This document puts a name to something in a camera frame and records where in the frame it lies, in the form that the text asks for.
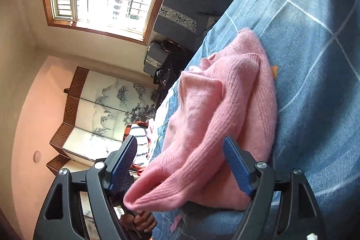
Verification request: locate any person's left hand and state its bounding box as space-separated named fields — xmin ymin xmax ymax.
xmin=120 ymin=211 xmax=157 ymax=235

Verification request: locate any blue plaid bed quilt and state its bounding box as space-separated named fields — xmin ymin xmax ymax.
xmin=146 ymin=0 xmax=360 ymax=240

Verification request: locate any pink knit sweater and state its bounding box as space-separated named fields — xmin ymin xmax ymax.
xmin=124 ymin=28 xmax=277 ymax=211

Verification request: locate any striped red trimmed pillow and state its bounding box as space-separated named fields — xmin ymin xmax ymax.
xmin=123 ymin=123 xmax=149 ymax=168

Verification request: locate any red and white clothes pile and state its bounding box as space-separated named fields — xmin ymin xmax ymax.
xmin=136 ymin=118 xmax=158 ymax=177

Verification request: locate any painted folding screen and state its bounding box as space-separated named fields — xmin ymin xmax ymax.
xmin=46 ymin=67 xmax=156 ymax=174

